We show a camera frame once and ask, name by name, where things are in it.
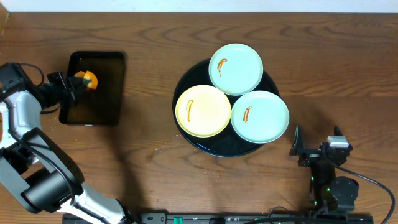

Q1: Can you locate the orange green sponge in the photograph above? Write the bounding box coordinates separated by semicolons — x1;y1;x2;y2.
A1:
74;71;98;90

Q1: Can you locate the yellow plate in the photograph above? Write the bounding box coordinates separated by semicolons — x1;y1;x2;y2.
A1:
174;85;231;138

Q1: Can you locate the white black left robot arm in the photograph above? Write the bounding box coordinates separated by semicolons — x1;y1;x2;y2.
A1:
1;63;139;223

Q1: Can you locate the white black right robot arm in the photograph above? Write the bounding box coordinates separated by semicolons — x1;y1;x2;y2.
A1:
289;126;359;217

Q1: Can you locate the black rectangular water tray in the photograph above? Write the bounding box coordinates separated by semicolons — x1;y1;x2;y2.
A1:
59;51;126;126

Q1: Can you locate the lower mint green plate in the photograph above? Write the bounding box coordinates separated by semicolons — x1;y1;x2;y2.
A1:
231;91;290;144

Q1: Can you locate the mint green plate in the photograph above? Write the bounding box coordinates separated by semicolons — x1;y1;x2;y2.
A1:
208;43;264;96
231;91;290;144

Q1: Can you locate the top mint green plate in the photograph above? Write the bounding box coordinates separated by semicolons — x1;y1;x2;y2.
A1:
208;43;264;96

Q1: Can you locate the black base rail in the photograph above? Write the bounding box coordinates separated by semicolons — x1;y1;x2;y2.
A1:
61;212;374;224

